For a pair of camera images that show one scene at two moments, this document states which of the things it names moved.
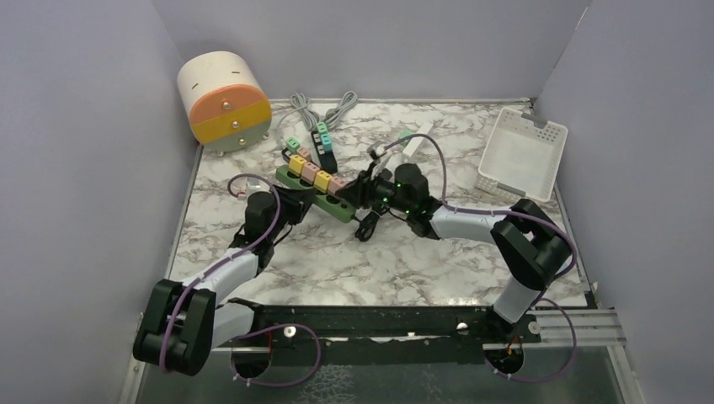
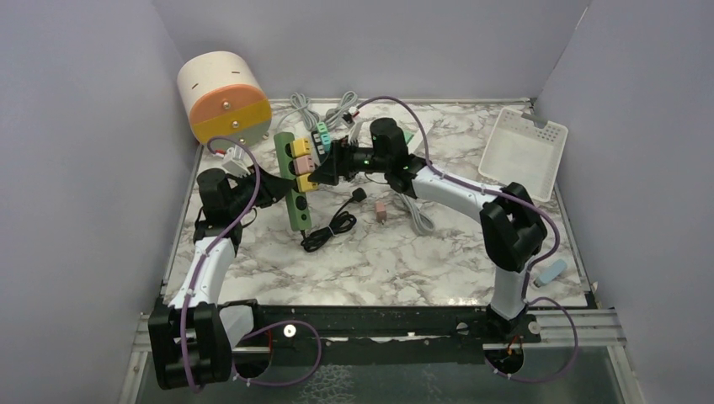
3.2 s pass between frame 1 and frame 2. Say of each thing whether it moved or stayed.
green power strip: moved
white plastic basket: stayed
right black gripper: moved
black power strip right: stayed
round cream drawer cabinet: stayed
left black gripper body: moved
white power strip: stayed
